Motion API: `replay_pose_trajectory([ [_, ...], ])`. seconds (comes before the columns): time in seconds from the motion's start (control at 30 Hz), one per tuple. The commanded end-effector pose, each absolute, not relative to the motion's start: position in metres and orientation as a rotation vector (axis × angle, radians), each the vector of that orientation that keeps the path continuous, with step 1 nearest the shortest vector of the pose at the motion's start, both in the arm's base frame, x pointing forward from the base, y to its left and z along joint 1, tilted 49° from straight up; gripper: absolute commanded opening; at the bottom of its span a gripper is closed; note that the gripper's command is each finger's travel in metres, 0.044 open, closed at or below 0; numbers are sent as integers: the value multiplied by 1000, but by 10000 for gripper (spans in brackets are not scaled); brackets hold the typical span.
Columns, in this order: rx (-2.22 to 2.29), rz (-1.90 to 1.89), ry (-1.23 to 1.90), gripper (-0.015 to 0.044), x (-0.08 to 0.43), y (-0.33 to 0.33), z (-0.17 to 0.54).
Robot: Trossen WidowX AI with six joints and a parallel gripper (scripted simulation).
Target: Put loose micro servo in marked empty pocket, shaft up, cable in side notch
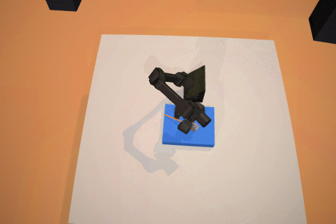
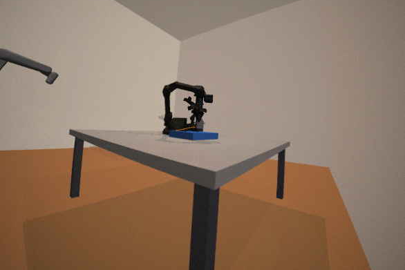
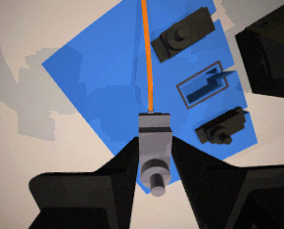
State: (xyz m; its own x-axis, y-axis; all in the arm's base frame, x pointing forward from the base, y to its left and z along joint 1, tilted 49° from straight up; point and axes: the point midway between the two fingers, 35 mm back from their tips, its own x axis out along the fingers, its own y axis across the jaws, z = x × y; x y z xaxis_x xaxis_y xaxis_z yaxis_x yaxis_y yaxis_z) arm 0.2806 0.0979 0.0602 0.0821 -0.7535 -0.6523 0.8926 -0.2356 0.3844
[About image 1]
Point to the blue flat panel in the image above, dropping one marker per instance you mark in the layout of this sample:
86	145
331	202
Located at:
203	137

